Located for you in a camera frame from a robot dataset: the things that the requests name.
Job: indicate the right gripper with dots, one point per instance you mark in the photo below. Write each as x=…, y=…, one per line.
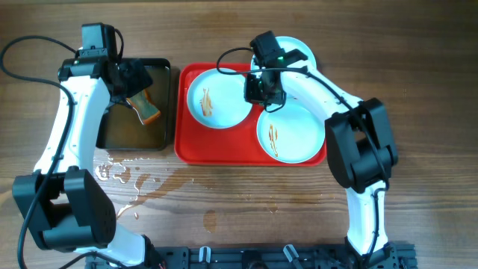
x=251, y=96

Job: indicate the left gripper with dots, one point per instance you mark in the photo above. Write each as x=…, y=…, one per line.
x=137, y=77

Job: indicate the orange green sponge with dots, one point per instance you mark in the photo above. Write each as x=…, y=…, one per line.
x=145, y=109

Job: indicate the white plate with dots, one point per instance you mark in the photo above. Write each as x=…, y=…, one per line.
x=216, y=100
x=291, y=135
x=289, y=44

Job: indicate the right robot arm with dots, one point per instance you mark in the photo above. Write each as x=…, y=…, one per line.
x=358, y=136

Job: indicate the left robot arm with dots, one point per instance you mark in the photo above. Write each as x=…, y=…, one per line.
x=63, y=206

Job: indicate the black water tray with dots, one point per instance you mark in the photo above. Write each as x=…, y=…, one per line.
x=121, y=127

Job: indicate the red plastic tray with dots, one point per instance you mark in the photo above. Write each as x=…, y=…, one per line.
x=201, y=145

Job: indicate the black mounting rail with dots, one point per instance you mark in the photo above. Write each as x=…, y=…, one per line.
x=398, y=256

